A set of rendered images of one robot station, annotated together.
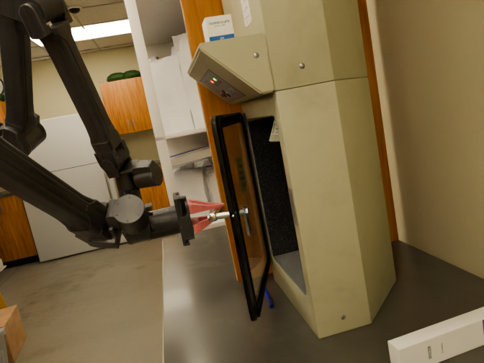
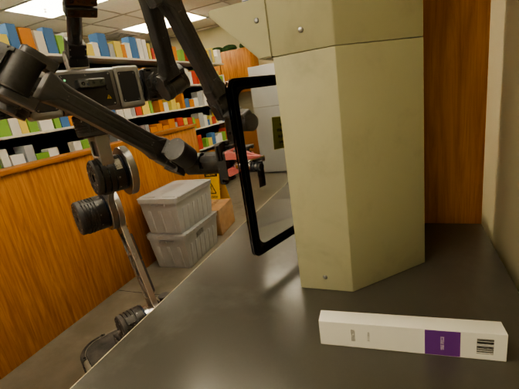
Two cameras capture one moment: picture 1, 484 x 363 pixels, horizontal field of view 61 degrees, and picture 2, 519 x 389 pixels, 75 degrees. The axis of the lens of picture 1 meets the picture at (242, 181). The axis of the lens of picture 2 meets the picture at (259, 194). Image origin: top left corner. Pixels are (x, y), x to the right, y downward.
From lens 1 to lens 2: 42 cm
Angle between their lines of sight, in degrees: 33
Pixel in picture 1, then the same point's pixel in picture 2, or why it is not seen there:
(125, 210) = (172, 150)
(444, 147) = not seen: outside the picture
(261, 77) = (260, 42)
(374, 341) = (336, 307)
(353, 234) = (341, 206)
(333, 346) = (303, 297)
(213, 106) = not seen: hidden behind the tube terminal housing
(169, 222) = (212, 163)
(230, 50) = (233, 15)
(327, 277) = (312, 238)
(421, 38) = not seen: outside the picture
